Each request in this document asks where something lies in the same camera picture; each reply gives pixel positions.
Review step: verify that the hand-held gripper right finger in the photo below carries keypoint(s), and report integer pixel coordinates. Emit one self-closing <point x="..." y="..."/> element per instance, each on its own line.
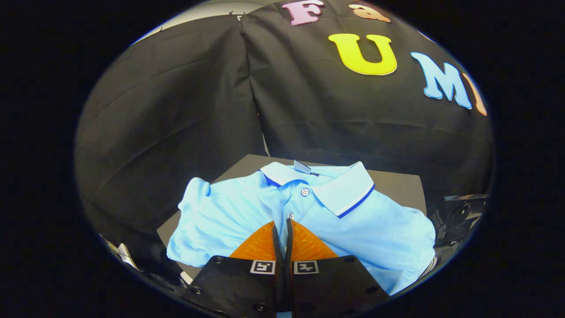
<point x="326" y="287"/>

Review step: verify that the light blue polo shirt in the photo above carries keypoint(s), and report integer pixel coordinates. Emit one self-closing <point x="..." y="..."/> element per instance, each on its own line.
<point x="388" y="234"/>

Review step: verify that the dark washing machine lid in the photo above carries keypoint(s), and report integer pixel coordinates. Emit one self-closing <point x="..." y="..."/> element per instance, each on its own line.
<point x="459" y="216"/>

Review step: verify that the grey cabinet with dark top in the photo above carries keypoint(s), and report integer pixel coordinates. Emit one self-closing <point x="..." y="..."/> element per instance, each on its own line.
<point x="397" y="185"/>

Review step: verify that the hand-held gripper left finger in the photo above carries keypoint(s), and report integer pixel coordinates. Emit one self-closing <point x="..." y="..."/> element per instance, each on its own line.
<point x="247" y="287"/>

